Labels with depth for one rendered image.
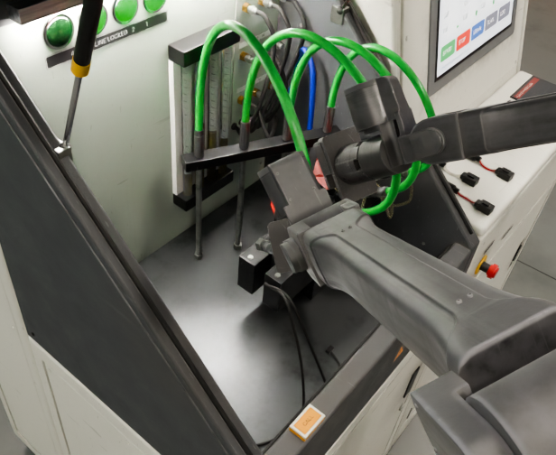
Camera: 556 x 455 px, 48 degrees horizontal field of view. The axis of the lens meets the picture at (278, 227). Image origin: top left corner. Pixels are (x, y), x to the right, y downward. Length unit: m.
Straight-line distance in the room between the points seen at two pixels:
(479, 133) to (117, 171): 0.65
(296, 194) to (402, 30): 0.67
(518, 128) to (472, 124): 0.05
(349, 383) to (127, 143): 0.56
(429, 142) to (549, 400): 0.55
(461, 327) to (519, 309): 0.03
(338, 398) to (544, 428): 0.77
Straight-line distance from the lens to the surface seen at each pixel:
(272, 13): 1.32
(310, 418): 0.99
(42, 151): 0.84
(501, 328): 0.32
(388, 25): 1.25
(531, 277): 2.77
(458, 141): 0.79
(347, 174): 0.89
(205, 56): 1.03
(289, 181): 0.66
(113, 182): 1.17
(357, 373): 1.06
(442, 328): 0.34
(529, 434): 0.27
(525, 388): 0.28
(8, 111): 0.85
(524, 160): 1.57
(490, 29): 1.66
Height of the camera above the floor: 1.81
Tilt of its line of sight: 43 degrees down
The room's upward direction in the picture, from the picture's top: 7 degrees clockwise
